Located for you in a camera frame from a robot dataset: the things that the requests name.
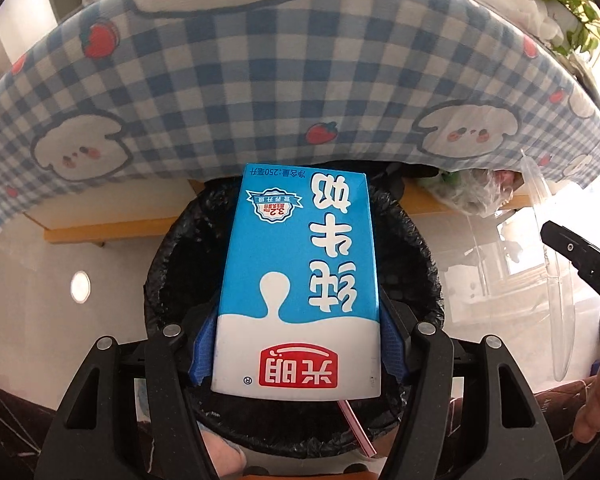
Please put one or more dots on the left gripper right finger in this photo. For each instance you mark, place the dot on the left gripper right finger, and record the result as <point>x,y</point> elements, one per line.
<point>470,413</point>

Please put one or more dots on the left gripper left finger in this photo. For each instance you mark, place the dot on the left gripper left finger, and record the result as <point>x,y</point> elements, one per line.
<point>94,434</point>

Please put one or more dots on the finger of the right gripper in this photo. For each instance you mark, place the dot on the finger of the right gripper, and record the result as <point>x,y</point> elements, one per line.
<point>583,255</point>

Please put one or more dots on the black lined trash bin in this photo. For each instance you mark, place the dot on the black lined trash bin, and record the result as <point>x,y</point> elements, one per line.
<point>187,272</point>

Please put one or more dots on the blue white milk carton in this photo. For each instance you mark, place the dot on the blue white milk carton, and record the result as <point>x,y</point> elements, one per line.
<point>298,326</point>

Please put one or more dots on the plastic bags under table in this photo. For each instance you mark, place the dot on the plastic bags under table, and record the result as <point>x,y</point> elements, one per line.
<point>475,192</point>

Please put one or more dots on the white plastic bag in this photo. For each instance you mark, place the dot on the white plastic bag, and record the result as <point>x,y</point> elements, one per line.
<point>531,16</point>

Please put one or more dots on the blue checked bear tablecloth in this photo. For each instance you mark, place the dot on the blue checked bear tablecloth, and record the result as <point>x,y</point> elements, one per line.
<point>198,89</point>

